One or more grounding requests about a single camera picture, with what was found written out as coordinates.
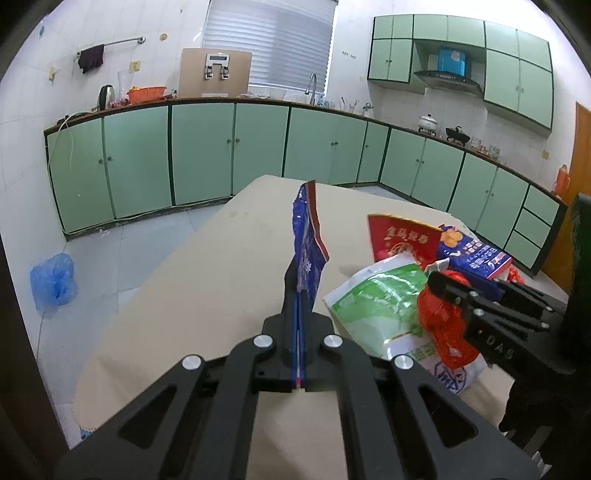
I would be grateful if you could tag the blue plastic bag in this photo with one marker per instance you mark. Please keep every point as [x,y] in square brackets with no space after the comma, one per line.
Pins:
[53,281]

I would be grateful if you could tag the dark towel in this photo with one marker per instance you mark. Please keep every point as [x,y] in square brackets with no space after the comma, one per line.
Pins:
[91,59]

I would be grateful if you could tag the white cooking pot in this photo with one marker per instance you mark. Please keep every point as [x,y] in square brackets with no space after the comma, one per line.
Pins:
[428,123]

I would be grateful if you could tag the white bag with blue print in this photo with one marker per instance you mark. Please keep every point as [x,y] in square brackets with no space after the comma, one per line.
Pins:
[448,376]

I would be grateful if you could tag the person's right hand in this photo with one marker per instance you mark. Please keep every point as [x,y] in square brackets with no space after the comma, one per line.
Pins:
[526,410]

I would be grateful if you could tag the green base cabinets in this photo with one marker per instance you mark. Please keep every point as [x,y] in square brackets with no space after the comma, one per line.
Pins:
[203,152]

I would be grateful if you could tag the green wall cabinets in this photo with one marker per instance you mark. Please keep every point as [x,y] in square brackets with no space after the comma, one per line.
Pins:
[503,78]

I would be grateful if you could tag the range hood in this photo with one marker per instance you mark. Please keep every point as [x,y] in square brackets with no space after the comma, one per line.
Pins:
[445,79]

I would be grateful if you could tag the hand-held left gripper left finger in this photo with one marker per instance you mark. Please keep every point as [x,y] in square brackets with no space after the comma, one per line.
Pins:
[276,333]

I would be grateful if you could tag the red snack bag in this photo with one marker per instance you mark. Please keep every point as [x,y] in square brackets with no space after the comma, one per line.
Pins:
[401,237]

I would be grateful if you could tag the red plastic bag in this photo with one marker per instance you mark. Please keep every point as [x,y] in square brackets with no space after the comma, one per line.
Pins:
[438,323]

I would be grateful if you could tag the wooden door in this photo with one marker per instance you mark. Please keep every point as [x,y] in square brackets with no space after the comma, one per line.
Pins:
[579,152]

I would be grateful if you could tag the green and white bag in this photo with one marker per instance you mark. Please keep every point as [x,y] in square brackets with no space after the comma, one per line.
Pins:
[374,300]

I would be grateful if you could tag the orange basket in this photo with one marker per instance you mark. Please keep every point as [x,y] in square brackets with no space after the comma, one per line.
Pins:
[145,94]

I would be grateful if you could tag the window blind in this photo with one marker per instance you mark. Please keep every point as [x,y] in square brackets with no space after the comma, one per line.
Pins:
[268,41]

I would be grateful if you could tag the blue snack bag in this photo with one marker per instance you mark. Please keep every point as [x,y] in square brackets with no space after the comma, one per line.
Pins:
[307,230]

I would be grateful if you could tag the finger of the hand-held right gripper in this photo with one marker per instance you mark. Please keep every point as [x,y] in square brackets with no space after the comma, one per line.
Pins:
[450,288]
[526,293]

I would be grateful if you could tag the red thermos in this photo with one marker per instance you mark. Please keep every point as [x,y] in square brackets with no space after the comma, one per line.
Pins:
[561,182]

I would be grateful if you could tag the black wok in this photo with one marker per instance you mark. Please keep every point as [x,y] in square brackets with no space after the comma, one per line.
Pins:
[457,134]

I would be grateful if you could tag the kitchen faucet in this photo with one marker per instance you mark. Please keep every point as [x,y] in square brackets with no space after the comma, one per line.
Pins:
[313,87]

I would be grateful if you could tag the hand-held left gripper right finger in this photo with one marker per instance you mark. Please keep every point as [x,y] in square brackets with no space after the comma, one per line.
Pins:
[319,333]

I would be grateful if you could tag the printed cardboard box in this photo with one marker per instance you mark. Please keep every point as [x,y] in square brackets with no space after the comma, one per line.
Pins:
[194,74]

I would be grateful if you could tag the metal towel rail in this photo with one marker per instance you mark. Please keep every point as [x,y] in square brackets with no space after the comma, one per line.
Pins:
[120,42]

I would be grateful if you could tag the blue package with orange print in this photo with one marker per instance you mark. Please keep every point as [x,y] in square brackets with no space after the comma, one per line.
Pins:
[475,254]

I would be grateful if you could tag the glass jar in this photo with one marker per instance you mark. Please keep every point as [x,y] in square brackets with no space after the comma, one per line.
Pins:
[123,85]

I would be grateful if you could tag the beige tablecloth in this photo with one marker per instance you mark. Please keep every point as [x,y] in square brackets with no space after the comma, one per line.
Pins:
[198,286]

